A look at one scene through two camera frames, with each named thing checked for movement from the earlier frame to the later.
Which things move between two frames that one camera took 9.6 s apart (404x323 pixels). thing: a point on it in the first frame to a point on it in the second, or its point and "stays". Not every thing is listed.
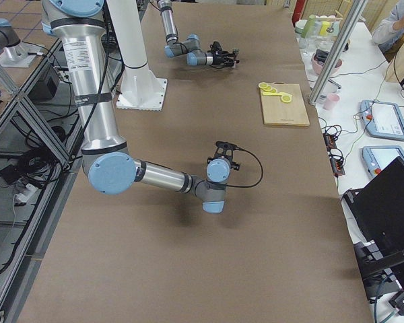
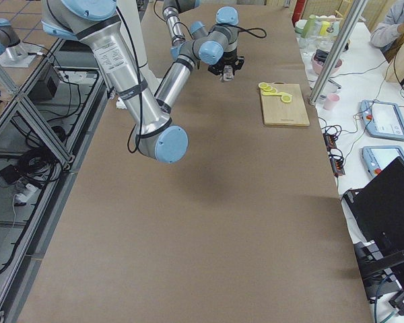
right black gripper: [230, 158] to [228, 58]
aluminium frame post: [354, 13] stays
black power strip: [337, 163] stays
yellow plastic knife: [271, 93] stays
